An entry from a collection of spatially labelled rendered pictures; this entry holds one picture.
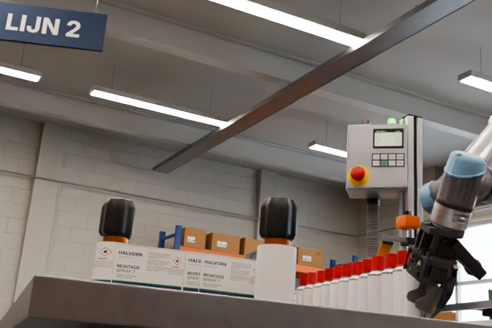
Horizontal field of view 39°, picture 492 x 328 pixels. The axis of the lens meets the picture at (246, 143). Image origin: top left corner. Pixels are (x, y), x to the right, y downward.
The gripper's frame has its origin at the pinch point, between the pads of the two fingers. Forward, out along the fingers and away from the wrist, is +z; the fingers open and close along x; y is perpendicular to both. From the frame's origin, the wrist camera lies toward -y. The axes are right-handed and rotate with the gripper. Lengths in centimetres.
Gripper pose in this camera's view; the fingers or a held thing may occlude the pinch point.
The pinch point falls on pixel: (428, 317)
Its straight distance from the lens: 155.8
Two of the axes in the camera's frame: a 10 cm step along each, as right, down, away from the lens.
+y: -9.3, -1.8, -3.1
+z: -2.4, 9.6, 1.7
